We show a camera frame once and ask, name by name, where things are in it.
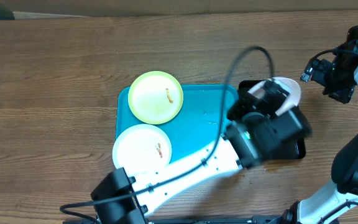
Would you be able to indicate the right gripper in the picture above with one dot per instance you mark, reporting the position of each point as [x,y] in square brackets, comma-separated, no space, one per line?
[342,95]

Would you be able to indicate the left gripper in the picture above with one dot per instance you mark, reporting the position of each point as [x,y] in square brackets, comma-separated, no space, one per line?
[247,106]

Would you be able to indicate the white plate with stain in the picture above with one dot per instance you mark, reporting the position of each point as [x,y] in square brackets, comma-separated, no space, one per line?
[293,89]

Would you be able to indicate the yellow-green plate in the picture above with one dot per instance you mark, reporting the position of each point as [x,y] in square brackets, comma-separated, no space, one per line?
[155,97]

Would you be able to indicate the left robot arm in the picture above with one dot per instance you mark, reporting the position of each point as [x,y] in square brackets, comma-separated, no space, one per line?
[120,198]

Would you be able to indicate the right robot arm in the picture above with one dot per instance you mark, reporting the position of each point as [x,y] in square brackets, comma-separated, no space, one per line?
[340,194]

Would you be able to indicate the black water tray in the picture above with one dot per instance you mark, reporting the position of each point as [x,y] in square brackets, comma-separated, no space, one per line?
[281,137]

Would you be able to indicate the teal plastic tray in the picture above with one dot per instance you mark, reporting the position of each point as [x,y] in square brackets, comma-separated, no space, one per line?
[195,126]

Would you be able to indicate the white plate front left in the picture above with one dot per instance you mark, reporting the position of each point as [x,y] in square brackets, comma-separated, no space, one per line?
[141,148]

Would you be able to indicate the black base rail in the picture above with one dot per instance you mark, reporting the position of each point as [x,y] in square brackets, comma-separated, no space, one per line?
[258,219]

